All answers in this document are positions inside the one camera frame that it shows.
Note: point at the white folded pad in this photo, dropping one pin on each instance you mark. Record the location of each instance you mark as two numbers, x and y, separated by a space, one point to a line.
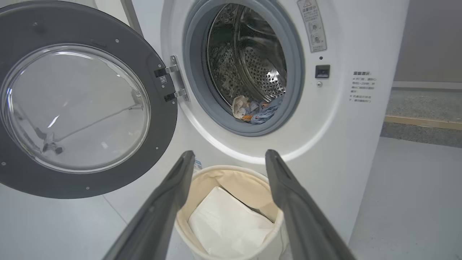
227 224

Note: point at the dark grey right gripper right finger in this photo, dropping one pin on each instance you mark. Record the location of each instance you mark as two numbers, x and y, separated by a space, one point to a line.
303 216

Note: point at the white washing machine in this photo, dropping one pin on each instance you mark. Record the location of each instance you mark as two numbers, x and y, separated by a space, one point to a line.
343 144

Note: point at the metal door hinge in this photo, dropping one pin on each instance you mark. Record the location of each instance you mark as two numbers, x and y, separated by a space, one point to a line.
177 77

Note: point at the yellow wooden floor strip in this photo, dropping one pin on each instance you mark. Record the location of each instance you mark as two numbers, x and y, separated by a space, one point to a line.
422 122

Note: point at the dark round washer door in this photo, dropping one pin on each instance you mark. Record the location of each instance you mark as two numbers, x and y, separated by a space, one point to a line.
158 119

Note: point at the blue energy label sticker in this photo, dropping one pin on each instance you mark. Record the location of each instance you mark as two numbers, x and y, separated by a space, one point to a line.
197 165

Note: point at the steel washer drum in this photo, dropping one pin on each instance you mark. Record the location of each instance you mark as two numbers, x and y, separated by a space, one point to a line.
252 54

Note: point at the blue patterned cloth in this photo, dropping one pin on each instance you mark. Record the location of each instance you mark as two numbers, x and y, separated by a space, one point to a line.
265 112

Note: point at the black door latch socket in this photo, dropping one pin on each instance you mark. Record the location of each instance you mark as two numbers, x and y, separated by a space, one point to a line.
322 71

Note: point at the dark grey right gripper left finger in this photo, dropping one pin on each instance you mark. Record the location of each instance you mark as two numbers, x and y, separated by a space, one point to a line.
158 216

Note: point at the grey rubber door gasket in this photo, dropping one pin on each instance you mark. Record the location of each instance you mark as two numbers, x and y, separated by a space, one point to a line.
195 72

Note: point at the printed text notice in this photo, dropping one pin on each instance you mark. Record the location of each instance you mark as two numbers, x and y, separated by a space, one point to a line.
362 86

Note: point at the grey warning sticker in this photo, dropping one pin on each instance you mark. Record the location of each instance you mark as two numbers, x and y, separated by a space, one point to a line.
313 25

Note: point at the QR code sticker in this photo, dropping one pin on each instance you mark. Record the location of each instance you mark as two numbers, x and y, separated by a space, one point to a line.
163 79

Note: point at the cream canvas laundry basket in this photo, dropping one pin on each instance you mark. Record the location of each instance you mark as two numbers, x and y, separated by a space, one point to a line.
202 180

